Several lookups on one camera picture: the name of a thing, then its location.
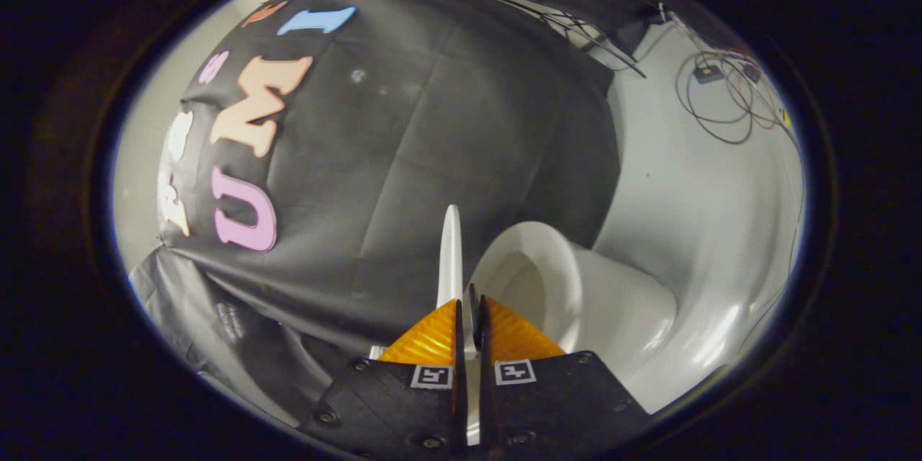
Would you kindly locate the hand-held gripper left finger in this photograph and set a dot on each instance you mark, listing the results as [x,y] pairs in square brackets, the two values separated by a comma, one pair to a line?
[403,403]

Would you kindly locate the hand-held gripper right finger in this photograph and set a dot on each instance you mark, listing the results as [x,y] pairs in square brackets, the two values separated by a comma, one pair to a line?
[555,403]

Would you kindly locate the white toilet lid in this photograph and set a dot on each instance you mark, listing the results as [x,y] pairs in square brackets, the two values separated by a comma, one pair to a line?
[451,259]

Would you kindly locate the white toilet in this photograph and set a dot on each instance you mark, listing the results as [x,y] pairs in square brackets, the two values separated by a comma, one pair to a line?
[612,310]

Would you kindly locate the black backdrop cloth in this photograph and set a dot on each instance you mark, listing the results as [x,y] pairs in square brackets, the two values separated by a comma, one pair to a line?
[432,158]

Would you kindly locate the black power adapter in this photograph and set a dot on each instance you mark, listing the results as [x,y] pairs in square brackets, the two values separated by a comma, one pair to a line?
[707,73]

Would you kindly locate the black tripod stand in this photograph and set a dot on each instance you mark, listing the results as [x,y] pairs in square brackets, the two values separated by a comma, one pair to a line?
[576,32]

